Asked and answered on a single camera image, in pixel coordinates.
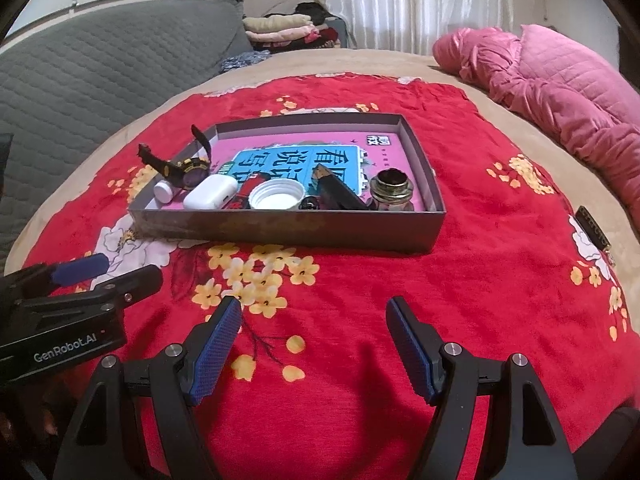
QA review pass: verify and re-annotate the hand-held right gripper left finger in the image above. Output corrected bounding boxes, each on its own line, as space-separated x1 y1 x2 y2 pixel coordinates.
52 295 244 480

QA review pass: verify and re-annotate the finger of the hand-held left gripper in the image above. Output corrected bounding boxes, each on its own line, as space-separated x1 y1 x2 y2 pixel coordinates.
0 253 111 306
92 264 164 311

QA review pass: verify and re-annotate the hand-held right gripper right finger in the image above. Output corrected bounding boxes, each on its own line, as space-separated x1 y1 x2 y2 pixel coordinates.
386 296 583 480

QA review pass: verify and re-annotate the white earbuds case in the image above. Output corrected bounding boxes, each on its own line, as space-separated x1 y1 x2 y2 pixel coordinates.
182 174 240 211

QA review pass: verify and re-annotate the black wrist watch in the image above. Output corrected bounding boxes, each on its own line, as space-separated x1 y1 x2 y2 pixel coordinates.
137 125 213 192

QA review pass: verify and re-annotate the grey cardboard box tray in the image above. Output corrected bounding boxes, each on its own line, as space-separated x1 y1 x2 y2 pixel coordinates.
126 112 447 256

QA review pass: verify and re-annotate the large metal flange nut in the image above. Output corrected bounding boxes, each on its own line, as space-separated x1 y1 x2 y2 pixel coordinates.
369 170 416 212

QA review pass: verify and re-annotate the white plastic lid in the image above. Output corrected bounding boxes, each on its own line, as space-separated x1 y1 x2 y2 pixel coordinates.
248 180 307 211

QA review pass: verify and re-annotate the red floral blanket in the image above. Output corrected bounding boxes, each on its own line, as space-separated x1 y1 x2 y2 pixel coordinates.
25 74 631 480

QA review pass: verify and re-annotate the black folding knife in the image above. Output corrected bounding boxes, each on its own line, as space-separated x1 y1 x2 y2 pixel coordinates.
310 162 371 211

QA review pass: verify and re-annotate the pink book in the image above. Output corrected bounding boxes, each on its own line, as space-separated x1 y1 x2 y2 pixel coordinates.
165 130 426 211

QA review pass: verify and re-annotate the grey quilted headboard cover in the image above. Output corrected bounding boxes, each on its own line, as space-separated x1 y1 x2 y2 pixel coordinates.
0 0 256 261

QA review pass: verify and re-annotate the black blanket label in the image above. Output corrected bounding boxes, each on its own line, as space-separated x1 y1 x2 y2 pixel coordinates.
575 205 613 251

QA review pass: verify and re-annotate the blue patterned cloth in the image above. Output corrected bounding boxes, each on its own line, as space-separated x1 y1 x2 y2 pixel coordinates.
219 50 273 75

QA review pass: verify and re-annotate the pink rolled quilt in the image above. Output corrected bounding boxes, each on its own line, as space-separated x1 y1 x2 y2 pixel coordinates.
432 27 640 216

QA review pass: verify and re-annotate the beige bed sheet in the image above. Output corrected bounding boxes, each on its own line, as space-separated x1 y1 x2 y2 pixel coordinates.
5 47 640 281

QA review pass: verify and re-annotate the stack of folded clothes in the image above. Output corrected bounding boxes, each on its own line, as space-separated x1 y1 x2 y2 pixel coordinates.
242 2 351 51

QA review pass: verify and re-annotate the pink quilted pillow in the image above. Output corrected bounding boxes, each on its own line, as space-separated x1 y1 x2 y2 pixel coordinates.
517 24 631 121

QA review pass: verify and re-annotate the white curtain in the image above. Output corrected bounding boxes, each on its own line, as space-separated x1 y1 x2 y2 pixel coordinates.
325 0 516 56

